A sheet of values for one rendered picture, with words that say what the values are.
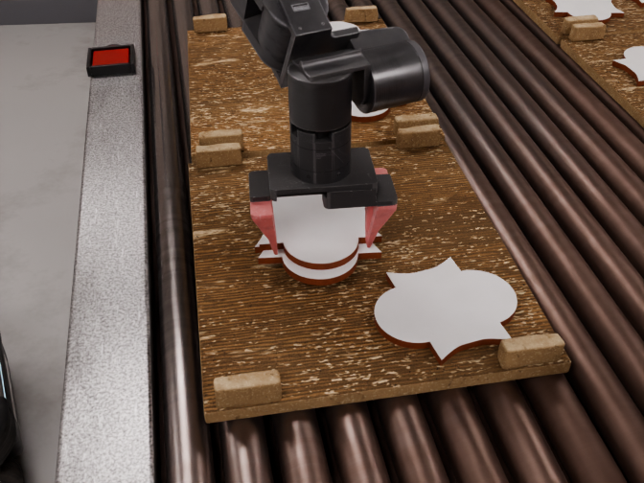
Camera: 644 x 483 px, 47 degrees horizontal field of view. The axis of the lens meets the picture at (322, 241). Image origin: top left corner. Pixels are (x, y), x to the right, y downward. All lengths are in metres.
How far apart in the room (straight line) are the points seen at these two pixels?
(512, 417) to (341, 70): 0.35
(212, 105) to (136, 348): 0.46
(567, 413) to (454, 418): 0.10
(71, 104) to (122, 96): 1.99
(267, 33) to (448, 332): 0.33
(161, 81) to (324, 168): 0.59
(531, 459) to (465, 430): 0.06
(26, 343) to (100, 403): 1.42
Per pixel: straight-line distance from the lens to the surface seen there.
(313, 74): 0.64
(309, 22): 0.67
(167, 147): 1.06
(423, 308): 0.75
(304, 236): 0.79
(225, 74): 1.20
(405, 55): 0.69
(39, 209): 2.62
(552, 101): 1.21
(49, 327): 2.17
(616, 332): 0.82
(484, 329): 0.74
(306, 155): 0.68
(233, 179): 0.95
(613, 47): 1.37
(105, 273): 0.87
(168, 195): 0.96
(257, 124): 1.06
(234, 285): 0.79
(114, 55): 1.32
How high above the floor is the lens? 1.47
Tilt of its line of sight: 40 degrees down
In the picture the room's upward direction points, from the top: straight up
